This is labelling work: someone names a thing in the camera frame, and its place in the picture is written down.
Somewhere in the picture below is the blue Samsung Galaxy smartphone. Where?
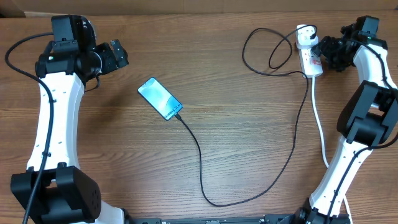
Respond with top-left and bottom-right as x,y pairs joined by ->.
138,77 -> 183,121

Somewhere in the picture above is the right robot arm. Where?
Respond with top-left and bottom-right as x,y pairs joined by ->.
282,16 -> 397,223

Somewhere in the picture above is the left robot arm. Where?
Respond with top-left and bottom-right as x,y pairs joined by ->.
11,15 -> 132,223

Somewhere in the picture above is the white power strip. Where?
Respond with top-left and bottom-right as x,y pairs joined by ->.
295,24 -> 323,78

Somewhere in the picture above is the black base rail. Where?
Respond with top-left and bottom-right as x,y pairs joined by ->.
124,213 -> 352,224

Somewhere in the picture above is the white charger plug adapter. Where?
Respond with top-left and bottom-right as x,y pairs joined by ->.
295,27 -> 319,49

